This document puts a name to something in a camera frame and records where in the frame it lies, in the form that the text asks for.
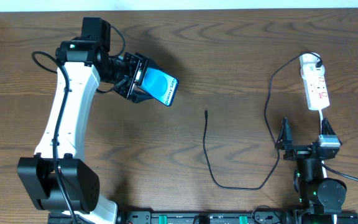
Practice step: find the white USB charger adapter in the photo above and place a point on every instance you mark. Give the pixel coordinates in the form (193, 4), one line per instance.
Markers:
(311, 70)

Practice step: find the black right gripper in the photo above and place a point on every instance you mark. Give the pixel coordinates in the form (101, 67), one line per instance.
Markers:
(304, 150)

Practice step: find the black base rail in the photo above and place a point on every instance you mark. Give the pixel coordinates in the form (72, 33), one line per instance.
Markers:
(263, 217)

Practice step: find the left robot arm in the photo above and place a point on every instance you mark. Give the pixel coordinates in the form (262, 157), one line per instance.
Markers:
(56, 177)

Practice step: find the blue Galaxy smartphone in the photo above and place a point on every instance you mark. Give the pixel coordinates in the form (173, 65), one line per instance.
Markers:
(160, 85)

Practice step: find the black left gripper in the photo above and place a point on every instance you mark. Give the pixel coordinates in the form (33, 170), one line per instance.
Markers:
(132, 76)

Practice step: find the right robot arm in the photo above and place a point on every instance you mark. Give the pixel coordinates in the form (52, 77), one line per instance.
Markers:
(321, 197)

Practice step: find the white power strip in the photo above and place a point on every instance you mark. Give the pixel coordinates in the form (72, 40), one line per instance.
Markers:
(315, 88)

